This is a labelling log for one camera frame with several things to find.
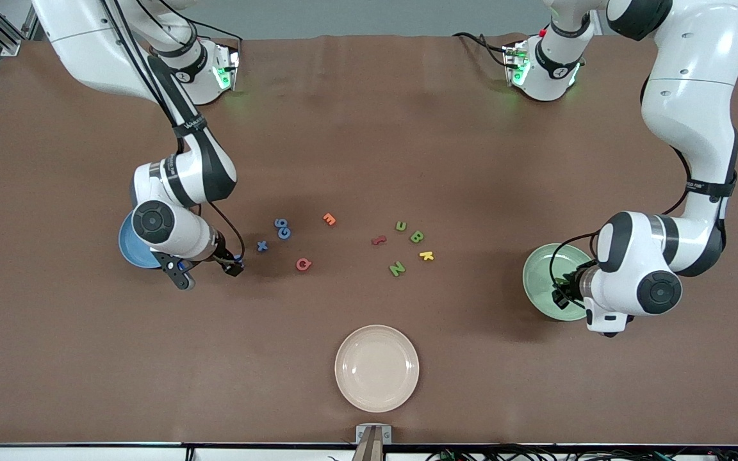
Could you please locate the green plate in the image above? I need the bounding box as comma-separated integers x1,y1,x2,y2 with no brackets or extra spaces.
522,243,600,321

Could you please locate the white table frame rail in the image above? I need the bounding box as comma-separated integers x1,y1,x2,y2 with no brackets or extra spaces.
0,442,738,461

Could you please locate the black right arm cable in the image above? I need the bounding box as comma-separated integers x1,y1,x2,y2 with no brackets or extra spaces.
99,0,246,258

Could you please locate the blue plate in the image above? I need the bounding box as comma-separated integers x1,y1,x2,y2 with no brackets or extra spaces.
119,211,165,270

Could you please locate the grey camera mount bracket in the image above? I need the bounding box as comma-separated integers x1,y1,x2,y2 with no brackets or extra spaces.
351,424,393,461

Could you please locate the black cable bundle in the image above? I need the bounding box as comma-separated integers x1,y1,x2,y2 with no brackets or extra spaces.
423,444,738,461

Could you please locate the black left arm base cable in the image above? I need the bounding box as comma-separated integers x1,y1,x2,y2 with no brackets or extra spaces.
452,32,512,68

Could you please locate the silver right arm base connector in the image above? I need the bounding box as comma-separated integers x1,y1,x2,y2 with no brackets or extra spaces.
212,42,242,92

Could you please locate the cream plate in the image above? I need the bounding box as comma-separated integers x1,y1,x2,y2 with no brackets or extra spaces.
334,325,420,413

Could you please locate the brown table cover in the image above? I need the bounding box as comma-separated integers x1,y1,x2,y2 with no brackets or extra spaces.
0,33,738,446

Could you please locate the silver left arm base connector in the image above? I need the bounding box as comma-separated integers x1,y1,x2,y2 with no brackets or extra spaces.
502,42,531,87

